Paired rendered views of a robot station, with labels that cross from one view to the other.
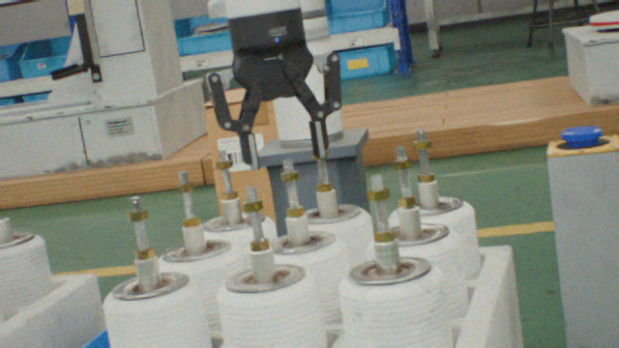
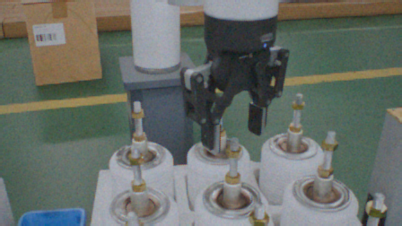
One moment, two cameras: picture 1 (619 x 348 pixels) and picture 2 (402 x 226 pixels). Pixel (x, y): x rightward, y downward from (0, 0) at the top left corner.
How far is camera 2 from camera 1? 0.68 m
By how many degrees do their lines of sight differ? 28
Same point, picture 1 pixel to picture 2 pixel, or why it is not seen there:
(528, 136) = (188, 21)
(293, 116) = (152, 52)
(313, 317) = not seen: outside the picture
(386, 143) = (114, 19)
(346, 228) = (241, 168)
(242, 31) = (233, 34)
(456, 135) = not seen: hidden behind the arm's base
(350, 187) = not seen: hidden behind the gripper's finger
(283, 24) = (272, 30)
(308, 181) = (161, 99)
